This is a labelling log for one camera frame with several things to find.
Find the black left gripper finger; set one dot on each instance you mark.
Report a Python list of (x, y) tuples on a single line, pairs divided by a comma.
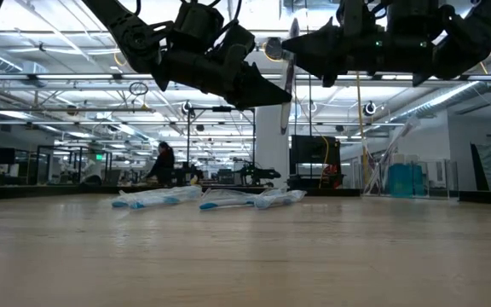
[(258, 89)]

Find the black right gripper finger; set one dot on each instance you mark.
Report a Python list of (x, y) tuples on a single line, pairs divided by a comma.
[(318, 47)]

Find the blue plastic cup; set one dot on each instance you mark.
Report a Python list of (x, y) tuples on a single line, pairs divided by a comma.
[(399, 181)]

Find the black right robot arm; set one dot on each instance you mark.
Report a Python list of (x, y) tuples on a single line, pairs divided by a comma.
[(475, 38)]

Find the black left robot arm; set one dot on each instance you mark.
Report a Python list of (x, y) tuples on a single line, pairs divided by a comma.
[(130, 38)]

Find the white building column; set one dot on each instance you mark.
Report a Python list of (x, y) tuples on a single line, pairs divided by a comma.
[(271, 145)]

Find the black equipment cabinet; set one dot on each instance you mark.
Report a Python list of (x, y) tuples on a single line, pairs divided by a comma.
[(313, 149)]

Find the person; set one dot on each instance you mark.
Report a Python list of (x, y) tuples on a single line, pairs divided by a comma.
[(163, 164)]

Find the clear acrylic organizer box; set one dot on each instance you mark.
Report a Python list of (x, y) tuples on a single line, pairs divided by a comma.
[(441, 179)]

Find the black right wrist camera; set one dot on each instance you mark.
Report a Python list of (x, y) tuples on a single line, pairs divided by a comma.
[(352, 15)]

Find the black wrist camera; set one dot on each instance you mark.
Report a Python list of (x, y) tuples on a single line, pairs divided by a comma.
[(237, 42), (352, 15)]

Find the black background gantry frame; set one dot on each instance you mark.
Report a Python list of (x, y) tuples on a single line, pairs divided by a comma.
[(222, 109)]

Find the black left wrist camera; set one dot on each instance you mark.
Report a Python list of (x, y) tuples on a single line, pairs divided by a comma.
[(237, 42)]

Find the black background workstation frame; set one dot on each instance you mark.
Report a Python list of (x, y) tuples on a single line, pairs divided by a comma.
[(58, 147)]

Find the black aluminium table frame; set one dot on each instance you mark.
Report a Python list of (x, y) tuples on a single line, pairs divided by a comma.
[(15, 192)]

